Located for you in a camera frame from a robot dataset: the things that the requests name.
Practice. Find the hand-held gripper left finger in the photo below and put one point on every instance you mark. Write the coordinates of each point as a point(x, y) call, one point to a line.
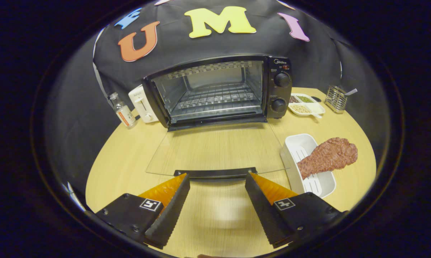
point(170, 215)

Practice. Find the white rectangular tray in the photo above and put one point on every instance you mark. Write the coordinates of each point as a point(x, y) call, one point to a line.
point(297, 145)

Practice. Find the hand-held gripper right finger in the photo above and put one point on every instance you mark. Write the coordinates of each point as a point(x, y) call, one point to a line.
point(265, 211)

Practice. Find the white divided dish with beans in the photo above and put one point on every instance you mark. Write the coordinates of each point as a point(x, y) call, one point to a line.
point(305, 105)

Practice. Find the small glass bottle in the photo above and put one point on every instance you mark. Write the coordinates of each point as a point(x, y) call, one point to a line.
point(124, 113)

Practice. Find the white toaster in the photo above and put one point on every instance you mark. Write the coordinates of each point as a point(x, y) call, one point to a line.
point(143, 104)

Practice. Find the small black round lid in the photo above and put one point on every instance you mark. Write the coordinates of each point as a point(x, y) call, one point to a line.
point(316, 99)

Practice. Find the red raw steak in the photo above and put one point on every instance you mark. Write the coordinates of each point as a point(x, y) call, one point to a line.
point(330, 154)

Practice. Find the black toaster oven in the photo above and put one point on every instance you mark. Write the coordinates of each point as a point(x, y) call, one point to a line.
point(281, 93)

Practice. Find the black backdrop cloth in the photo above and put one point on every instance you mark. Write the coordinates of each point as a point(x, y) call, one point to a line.
point(308, 61)

